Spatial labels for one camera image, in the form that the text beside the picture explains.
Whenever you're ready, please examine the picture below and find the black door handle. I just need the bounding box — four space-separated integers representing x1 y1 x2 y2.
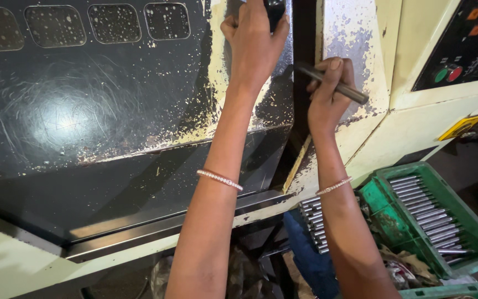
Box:
264 0 286 32

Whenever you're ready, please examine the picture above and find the crumpled dirty rag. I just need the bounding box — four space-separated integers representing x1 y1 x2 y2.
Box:
378 245 443 290

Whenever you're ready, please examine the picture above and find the yellow warning label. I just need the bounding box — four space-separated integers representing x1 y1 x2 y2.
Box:
438 114 478 142

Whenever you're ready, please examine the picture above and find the black scratched machine door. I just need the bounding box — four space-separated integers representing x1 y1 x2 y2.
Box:
0 0 295 246

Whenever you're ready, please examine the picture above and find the red round button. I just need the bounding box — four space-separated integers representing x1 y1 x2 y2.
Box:
447 66 464 83

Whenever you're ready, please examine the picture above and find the blue cloth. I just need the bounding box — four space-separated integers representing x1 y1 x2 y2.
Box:
282 208 341 299

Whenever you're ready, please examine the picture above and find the beaded bracelet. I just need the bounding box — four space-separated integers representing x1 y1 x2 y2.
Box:
315 176 353 197
197 169 244 192

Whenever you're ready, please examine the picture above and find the grey steel rod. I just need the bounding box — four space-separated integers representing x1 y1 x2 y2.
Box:
295 62 369 105

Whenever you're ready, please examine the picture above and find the person's left hand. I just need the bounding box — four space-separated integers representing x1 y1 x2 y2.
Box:
221 0 290 86

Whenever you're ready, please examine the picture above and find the green plastic crate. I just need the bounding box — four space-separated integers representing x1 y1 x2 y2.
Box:
359 161 478 280
399 282 478 299

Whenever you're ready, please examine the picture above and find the black control panel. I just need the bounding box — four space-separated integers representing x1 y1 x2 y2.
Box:
412 0 478 92

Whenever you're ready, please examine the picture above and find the person's right hand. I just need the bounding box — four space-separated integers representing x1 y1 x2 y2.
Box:
305 57 357 133

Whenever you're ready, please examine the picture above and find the pile of steel rods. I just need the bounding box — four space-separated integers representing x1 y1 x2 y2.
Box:
298 196 331 255

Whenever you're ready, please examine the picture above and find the row of steel rods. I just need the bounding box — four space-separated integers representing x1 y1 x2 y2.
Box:
388 174 475 266

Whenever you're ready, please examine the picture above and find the cream machine housing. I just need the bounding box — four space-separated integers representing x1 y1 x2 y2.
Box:
0 0 478 299

